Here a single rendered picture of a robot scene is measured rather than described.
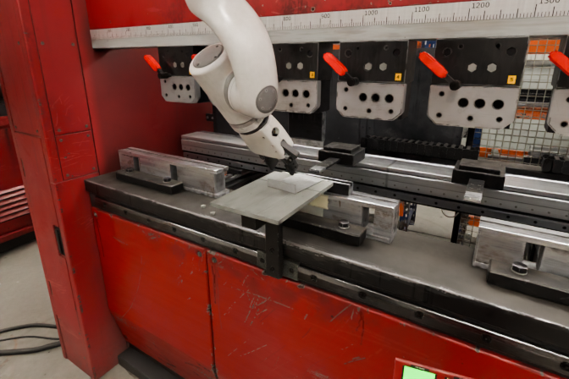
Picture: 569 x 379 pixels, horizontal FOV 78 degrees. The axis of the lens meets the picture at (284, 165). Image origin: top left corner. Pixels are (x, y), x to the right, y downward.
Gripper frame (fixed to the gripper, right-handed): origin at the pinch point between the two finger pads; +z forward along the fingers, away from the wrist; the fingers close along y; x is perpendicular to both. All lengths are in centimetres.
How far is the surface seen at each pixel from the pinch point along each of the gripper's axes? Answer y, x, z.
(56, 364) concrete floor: 105, 92, 64
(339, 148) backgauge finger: 3.3, -23.0, 23.6
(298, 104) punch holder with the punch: 2.0, -15.0, -4.2
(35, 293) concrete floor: 169, 84, 72
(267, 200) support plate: -1.6, 9.4, 0.7
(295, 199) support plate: -6.2, 6.1, 3.4
